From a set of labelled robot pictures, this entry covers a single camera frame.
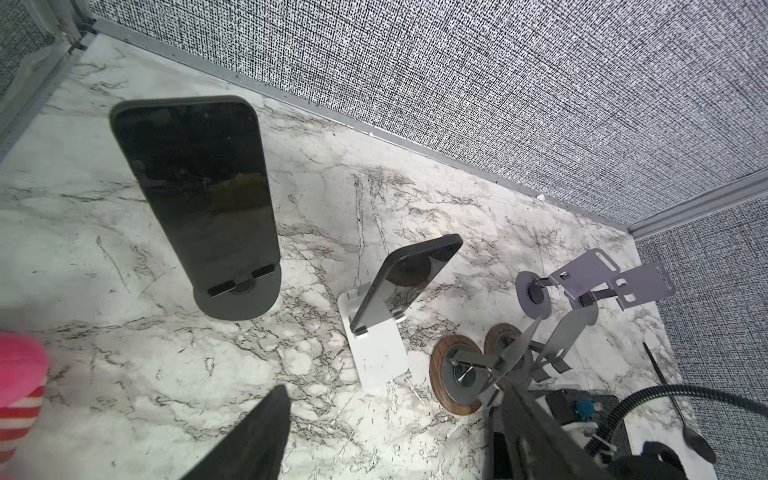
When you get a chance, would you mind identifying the black spoon on table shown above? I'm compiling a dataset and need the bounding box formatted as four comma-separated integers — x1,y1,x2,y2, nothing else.
642,342,717,465

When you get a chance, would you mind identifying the dark grey round phone stand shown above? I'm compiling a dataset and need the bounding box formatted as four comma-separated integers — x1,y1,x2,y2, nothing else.
193,264,282,321

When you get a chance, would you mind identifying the black phone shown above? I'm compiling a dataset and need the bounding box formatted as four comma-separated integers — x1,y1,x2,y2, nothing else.
350,234,463,336
109,96,281,298

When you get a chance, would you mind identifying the purple right phone stand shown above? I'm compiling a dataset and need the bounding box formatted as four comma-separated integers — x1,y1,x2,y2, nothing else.
572,262,677,310

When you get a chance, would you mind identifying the wooden base phone stand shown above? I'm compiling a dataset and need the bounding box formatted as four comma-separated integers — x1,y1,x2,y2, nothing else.
429,334,530,416

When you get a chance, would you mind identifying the wooden base grey plate stand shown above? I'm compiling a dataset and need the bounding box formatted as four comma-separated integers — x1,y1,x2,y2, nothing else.
484,305,599,390

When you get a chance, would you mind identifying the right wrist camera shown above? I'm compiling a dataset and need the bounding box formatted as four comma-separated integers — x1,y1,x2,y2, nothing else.
542,388,620,426

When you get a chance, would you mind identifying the purple round phone stand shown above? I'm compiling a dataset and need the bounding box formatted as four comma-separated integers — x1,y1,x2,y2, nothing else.
515,248,621,320

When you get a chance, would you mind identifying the black corrugated cable conduit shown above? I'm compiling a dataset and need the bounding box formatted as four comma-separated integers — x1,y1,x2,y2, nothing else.
584,383,768,460

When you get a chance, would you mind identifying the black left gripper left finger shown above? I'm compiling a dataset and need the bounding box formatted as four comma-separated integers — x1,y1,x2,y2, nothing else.
183,385,291,480

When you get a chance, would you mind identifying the white folding phone stand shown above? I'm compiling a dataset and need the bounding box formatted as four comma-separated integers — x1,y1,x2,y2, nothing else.
338,282,409,395

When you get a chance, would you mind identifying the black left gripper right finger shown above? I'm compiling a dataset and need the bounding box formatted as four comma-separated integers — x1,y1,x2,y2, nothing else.
488,387,612,479

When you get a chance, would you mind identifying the pink striped plush toy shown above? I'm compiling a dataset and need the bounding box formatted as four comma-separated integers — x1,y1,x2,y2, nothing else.
1,333,50,479

